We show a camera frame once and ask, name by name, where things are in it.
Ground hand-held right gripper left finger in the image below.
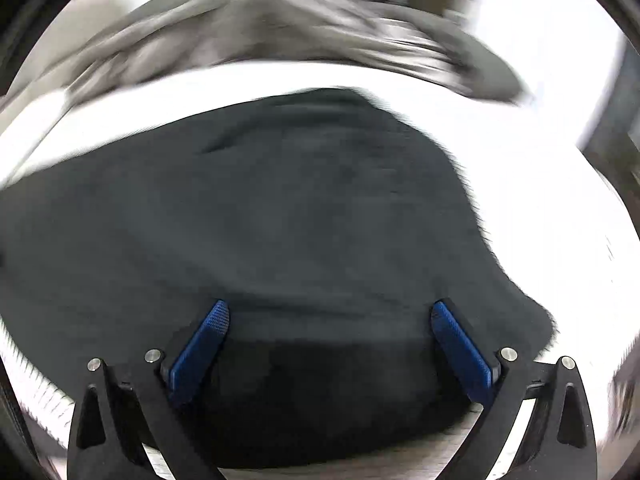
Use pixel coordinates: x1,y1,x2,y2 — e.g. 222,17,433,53
67,300,231,480

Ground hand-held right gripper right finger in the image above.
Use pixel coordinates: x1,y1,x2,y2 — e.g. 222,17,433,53
431,299,598,480

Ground black pants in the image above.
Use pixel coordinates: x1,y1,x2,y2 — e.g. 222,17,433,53
0,87,558,471

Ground white honeycomb-patterned mattress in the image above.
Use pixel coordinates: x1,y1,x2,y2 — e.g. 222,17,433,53
0,0,640,476

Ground grey crumpled duvet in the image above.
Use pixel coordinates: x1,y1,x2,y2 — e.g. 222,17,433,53
0,0,536,128

